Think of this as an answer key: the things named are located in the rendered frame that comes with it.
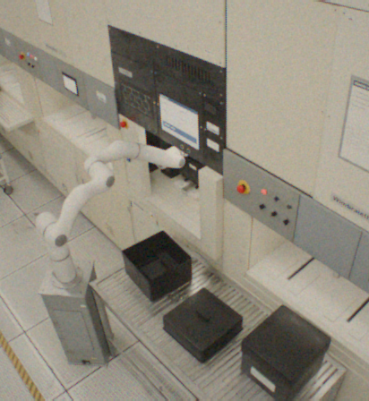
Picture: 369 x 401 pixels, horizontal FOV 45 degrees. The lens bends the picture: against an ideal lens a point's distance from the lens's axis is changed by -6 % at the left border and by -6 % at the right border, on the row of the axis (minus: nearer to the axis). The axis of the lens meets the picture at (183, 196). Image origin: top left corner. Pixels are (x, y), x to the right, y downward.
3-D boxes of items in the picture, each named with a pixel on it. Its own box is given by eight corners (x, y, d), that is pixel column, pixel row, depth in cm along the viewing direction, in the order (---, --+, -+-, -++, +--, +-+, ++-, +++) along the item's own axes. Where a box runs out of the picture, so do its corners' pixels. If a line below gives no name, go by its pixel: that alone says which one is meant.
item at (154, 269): (165, 251, 274) (163, 229, 263) (193, 279, 256) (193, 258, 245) (124, 271, 262) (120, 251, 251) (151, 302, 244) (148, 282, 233)
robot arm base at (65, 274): (47, 287, 254) (38, 265, 242) (55, 263, 268) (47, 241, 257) (78, 289, 252) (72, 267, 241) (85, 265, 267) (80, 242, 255)
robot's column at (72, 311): (66, 364, 299) (37, 293, 251) (76, 330, 320) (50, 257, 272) (107, 367, 296) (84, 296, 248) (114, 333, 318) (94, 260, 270)
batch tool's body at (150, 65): (135, 276, 359) (98, 27, 237) (224, 219, 406) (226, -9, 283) (214, 346, 306) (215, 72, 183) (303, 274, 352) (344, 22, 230)
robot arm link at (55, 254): (55, 265, 242) (44, 232, 227) (40, 246, 254) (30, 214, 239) (73, 254, 248) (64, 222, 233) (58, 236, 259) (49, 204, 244)
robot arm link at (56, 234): (47, 237, 245) (62, 254, 235) (33, 228, 235) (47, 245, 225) (107, 166, 249) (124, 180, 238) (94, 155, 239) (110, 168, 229)
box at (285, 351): (237, 369, 210) (240, 340, 194) (277, 334, 225) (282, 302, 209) (285, 409, 193) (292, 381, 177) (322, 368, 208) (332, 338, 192)
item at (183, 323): (161, 328, 231) (159, 312, 223) (203, 296, 246) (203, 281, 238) (201, 363, 213) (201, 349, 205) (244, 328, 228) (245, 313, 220)
